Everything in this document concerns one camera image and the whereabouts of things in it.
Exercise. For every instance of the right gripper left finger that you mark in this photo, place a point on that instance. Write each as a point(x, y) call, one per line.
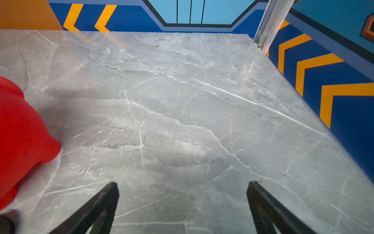
point(97, 215)

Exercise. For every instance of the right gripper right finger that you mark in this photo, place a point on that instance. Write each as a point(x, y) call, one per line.
point(270, 216)

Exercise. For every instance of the red piggy bank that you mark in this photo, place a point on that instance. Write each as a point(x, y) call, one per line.
point(25, 141)

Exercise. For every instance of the right aluminium corner post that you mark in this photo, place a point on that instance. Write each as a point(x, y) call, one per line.
point(271, 22)

